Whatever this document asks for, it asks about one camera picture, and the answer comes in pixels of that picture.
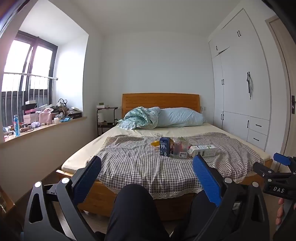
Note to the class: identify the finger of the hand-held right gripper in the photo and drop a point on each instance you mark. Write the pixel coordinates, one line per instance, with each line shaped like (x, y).
(281, 158)
(260, 168)

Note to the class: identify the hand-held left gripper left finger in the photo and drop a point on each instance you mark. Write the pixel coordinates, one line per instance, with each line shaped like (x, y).
(87, 178)

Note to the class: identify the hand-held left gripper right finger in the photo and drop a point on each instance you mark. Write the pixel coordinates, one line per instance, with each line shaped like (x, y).
(207, 180)

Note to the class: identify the white green food pouch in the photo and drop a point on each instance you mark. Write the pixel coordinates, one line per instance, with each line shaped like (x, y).
(203, 150)

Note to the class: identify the clear plastic bag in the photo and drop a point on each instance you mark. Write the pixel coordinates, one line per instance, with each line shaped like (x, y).
(179, 148)

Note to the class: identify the blue box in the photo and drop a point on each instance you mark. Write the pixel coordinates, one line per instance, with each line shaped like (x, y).
(164, 146)

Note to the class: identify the person's right hand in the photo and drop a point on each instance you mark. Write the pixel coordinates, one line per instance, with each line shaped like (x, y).
(281, 207)

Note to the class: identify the person's right leg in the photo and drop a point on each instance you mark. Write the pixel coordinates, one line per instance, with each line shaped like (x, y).
(201, 213)

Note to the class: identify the person's leg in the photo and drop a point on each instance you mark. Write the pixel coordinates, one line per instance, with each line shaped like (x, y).
(201, 213)
(134, 208)

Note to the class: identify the brown checkered blanket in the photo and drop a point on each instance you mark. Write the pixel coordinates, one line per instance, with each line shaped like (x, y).
(138, 162)

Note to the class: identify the person's left leg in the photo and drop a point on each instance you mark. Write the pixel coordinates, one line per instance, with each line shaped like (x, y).
(134, 208)

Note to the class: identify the white round container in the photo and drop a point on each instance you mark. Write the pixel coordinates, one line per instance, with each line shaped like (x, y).
(100, 118)

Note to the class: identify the black flat box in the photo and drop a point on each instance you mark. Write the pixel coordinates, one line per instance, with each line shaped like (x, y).
(76, 114)

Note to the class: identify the light blue pillow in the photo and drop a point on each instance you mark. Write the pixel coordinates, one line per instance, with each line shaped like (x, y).
(182, 117)

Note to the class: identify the cream bed sheet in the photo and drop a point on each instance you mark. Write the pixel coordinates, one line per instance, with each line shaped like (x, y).
(143, 133)

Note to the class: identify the small white box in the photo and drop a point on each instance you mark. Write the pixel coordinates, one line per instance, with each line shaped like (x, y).
(100, 106)

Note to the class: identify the pink bag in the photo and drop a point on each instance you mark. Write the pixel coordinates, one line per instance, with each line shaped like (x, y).
(45, 118)

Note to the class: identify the dark metal nightstand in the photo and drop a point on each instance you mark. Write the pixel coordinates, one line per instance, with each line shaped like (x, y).
(109, 108)

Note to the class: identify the black handbag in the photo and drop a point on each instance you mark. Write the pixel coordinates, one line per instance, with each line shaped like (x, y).
(61, 105)

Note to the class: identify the floral green quilt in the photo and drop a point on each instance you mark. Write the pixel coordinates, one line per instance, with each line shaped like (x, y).
(138, 118)

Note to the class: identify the white wardrobe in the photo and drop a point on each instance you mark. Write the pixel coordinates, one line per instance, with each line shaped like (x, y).
(235, 92)

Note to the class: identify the blue bottle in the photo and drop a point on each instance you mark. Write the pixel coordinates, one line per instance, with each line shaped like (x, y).
(16, 126)

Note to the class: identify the windowsill clutter pile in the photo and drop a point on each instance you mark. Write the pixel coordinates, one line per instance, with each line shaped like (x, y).
(30, 111)

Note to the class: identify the white door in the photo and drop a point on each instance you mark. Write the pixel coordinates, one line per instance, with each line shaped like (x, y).
(286, 69)

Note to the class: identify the wooden headboard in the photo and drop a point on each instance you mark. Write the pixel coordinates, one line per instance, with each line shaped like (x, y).
(161, 100)

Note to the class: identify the metal window railing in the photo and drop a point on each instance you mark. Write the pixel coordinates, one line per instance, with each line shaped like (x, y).
(27, 74)

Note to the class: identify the dark framed window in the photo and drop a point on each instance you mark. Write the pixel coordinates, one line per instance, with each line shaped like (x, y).
(41, 60)

